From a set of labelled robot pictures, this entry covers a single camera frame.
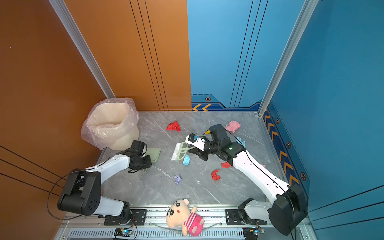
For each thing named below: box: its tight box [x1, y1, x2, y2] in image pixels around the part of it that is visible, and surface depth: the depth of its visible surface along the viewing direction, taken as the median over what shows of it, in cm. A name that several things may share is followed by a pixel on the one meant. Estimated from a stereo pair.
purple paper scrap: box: [173, 174, 183, 186], surface depth 86 cm
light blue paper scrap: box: [182, 154, 191, 166], surface depth 93 cm
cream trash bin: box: [86, 103, 140, 151], surface depth 87 cm
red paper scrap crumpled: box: [211, 169, 221, 181], surface depth 88 cm
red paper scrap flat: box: [221, 162, 232, 168], surface depth 93 cm
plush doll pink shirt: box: [166, 198, 205, 237], surface depth 68 cm
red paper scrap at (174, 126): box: [166, 120, 182, 132], surface depth 111 cm
